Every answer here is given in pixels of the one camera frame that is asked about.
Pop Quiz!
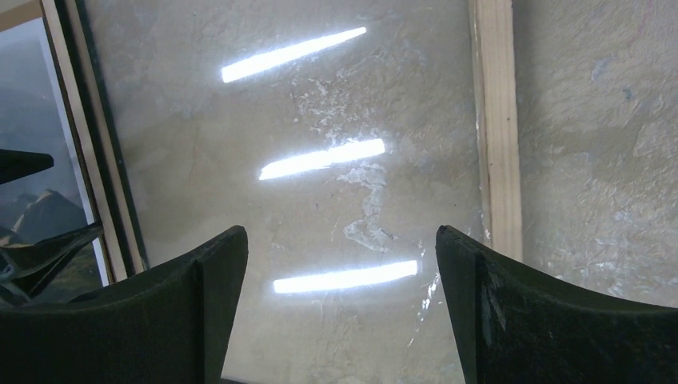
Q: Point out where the clear acrylic sheet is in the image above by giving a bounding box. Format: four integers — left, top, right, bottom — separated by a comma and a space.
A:
84, 1, 481, 383

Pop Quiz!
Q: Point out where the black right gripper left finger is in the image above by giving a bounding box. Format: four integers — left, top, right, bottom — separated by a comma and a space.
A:
1, 226, 248, 383

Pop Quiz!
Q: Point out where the wooden picture frame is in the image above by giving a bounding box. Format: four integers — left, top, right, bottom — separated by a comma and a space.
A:
54, 1, 523, 270

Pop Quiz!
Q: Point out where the brown cardboard backing board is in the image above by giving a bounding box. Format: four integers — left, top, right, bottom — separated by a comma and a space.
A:
1, 1, 43, 31

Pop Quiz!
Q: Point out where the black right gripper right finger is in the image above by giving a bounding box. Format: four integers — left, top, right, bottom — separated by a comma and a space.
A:
436, 226, 677, 383

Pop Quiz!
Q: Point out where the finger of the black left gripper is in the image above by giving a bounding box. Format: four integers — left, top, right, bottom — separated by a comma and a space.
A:
1, 149, 54, 184
1, 222, 103, 306

